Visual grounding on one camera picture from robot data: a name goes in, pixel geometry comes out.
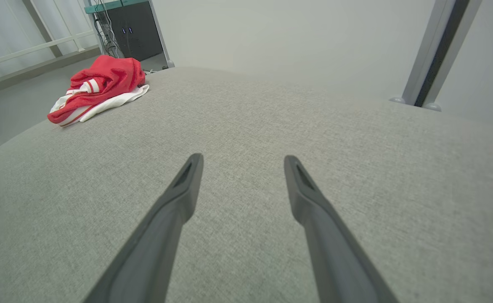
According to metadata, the grey post with black slot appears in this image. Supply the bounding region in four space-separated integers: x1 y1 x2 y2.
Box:
389 0 483 112

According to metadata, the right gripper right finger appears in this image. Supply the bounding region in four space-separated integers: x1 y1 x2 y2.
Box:
284 155 399 303

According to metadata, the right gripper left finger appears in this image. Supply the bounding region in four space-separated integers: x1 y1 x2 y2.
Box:
82 153 204 303

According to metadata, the grey fabric sofa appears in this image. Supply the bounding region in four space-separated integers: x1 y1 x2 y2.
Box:
0 66 493 303

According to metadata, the white metal railing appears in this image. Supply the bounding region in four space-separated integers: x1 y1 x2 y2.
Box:
0 0 101 73

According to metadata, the red white striped jersey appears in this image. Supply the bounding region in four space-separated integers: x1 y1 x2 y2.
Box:
47 55 150 128

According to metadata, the dark cabinet with teal top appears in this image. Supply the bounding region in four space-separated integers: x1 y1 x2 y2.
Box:
84 0 175 71

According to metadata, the bundle of cabinet cables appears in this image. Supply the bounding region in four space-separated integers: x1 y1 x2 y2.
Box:
92 0 124 58

